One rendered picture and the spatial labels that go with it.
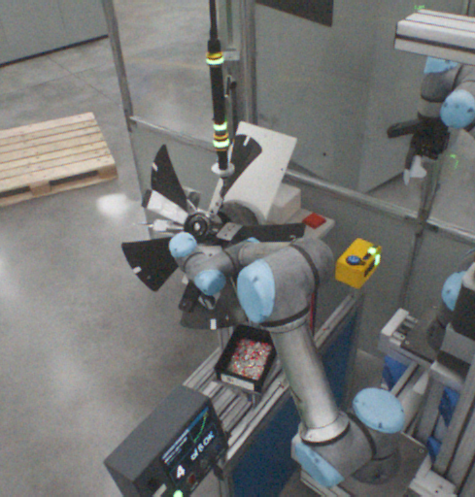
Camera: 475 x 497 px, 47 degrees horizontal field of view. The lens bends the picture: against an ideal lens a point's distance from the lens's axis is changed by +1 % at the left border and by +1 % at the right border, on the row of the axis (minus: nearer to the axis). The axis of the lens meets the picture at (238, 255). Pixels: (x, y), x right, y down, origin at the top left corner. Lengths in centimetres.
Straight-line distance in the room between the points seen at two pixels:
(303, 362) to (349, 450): 23
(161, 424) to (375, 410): 49
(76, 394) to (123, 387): 25
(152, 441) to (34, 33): 633
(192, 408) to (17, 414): 184
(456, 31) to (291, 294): 55
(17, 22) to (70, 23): 62
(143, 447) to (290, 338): 43
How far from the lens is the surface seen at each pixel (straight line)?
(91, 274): 366
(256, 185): 209
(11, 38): 718
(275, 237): 180
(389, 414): 132
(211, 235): 184
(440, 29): 105
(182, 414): 133
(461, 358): 141
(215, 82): 156
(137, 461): 129
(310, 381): 119
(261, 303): 107
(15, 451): 296
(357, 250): 200
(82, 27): 747
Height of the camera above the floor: 236
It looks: 41 degrees down
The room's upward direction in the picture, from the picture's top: 4 degrees counter-clockwise
